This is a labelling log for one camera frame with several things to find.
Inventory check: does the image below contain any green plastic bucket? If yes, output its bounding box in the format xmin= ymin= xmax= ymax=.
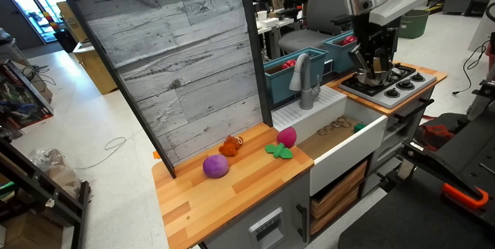
xmin=398 ymin=9 xmax=431 ymax=40

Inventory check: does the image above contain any teal plastic bin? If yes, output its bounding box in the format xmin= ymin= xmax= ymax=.
xmin=264 ymin=47 xmax=329 ymax=105
xmin=322 ymin=30 xmax=359 ymax=74

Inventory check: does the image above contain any orange clamp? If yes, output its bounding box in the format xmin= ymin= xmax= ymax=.
xmin=442 ymin=182 xmax=490 ymax=209

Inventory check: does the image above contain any stack of wooden crates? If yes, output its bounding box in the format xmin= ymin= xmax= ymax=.
xmin=310 ymin=160 xmax=368 ymax=236

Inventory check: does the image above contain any white toy sink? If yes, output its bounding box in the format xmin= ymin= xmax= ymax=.
xmin=271 ymin=85 xmax=388 ymax=196

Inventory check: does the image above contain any pink plush radish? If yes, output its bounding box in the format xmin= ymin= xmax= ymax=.
xmin=265 ymin=126 xmax=298 ymax=160

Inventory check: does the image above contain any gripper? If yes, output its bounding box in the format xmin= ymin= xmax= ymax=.
xmin=349 ymin=15 xmax=399 ymax=78

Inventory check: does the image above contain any colourful printed box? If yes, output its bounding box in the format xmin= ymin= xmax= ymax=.
xmin=0 ymin=60 xmax=54 ymax=130

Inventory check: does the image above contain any grey toy stove top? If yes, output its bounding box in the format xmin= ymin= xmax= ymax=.
xmin=338 ymin=63 xmax=438 ymax=109

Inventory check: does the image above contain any grey toy faucet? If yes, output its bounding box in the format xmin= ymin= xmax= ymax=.
xmin=288 ymin=53 xmax=322 ymax=111

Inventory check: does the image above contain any black cable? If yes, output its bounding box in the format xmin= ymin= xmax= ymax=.
xmin=452 ymin=40 xmax=491 ymax=96

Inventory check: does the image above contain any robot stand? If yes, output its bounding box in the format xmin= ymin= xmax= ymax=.
xmin=338 ymin=112 xmax=495 ymax=249

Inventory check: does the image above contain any purple plush ball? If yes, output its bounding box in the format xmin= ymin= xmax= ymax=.
xmin=202 ymin=154 xmax=230 ymax=179

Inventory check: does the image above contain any clear plastic bag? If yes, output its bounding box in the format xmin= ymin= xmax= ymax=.
xmin=29 ymin=148 xmax=82 ymax=200

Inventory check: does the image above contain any black oven door handle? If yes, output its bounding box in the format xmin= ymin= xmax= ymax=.
xmin=394 ymin=98 xmax=435 ymax=123

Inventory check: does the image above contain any silver metal pot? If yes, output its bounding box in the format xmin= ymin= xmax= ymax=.
xmin=354 ymin=60 xmax=396 ymax=87

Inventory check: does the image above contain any orange plush toy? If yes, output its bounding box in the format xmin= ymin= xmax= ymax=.
xmin=218 ymin=135 xmax=244 ymax=157

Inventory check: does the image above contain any wooden cabinet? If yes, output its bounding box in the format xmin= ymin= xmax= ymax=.
xmin=73 ymin=42 xmax=119 ymax=96

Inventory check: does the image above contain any white cable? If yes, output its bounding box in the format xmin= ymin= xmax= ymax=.
xmin=73 ymin=136 xmax=134 ymax=171

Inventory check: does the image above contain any toy kitchen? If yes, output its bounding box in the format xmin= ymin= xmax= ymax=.
xmin=50 ymin=0 xmax=449 ymax=249

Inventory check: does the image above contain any black cabinet door handle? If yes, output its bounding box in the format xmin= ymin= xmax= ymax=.
xmin=296 ymin=203 xmax=308 ymax=243

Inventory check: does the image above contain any chain of metal rings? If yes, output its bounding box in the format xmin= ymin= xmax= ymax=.
xmin=317 ymin=116 xmax=352 ymax=136

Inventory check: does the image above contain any grey office chair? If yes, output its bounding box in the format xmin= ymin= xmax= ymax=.
xmin=277 ymin=0 xmax=358 ymax=55

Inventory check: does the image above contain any black metal rack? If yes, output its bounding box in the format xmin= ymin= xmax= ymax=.
xmin=0 ymin=136 xmax=92 ymax=249

